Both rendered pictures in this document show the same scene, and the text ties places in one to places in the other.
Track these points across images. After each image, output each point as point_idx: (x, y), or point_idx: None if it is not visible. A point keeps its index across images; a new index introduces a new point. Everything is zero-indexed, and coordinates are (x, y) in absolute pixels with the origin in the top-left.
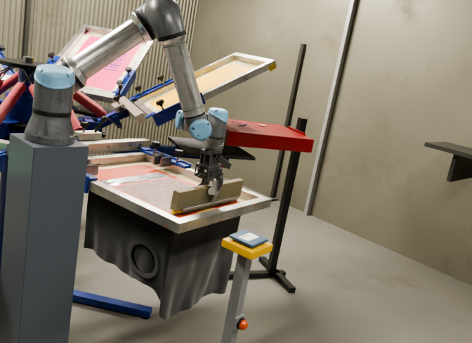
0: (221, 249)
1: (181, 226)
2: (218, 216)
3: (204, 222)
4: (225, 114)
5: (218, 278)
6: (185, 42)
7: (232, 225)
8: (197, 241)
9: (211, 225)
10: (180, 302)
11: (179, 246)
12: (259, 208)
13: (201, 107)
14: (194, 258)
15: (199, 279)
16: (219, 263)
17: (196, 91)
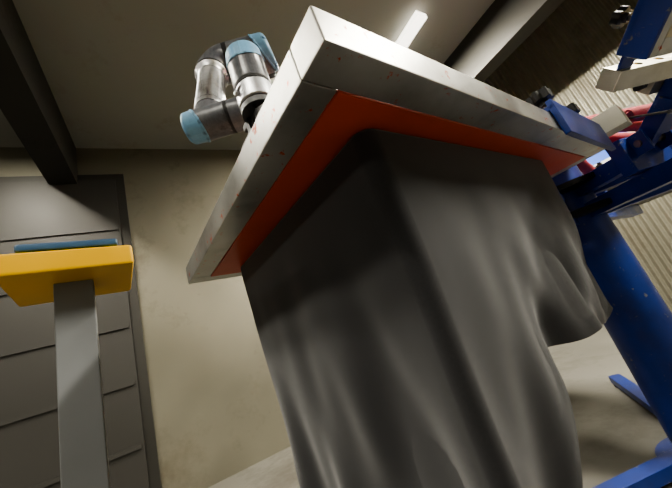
0: (376, 326)
1: (187, 271)
2: (208, 229)
3: (199, 253)
4: (226, 53)
5: (460, 478)
6: (202, 67)
7: (354, 229)
8: (281, 299)
9: (288, 252)
10: (329, 475)
11: (260, 311)
12: (275, 115)
13: (194, 104)
14: (296, 343)
15: (340, 420)
16: (413, 391)
17: (195, 95)
